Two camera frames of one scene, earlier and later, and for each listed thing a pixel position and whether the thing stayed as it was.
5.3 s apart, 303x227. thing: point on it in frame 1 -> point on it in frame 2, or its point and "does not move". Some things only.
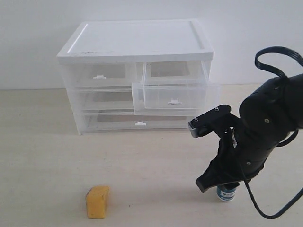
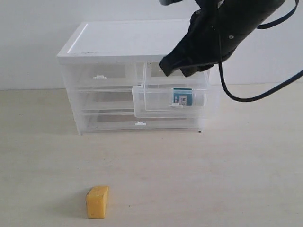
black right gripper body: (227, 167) -> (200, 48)
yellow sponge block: (97, 199) does not move
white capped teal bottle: (225, 195) -> (182, 97)
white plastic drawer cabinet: (137, 75) does not move
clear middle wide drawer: (103, 100) does not move
